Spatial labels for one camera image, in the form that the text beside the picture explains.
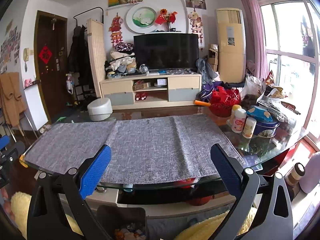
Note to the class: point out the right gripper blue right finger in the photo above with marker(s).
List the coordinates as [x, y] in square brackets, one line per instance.
[229, 170]

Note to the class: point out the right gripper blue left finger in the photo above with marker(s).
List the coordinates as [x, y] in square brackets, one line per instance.
[92, 170]

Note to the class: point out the black trash bin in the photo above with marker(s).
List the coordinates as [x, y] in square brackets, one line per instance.
[113, 218]

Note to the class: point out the brown coat on chair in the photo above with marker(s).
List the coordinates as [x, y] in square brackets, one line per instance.
[12, 103]

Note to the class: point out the blue cookie tin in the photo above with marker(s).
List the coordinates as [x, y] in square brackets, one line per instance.
[266, 126]

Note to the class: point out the grey woven table mat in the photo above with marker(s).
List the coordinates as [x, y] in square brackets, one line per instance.
[143, 151]

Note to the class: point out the white round stool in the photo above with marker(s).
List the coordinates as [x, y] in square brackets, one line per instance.
[100, 109]

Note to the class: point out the red plastic basket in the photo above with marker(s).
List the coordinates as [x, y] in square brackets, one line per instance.
[223, 100]

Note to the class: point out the purple bag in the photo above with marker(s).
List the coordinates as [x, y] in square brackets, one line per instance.
[205, 94]

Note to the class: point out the beige TV cabinet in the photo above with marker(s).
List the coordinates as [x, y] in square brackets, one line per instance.
[152, 91]

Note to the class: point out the dark brown door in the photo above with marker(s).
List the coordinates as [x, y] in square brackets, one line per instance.
[50, 43]

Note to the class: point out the pile of clothes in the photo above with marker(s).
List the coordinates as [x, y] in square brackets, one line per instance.
[122, 61]

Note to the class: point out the beige standing air conditioner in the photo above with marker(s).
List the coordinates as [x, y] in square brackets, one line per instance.
[231, 44]

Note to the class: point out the black television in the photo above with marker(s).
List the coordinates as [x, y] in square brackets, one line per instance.
[165, 50]

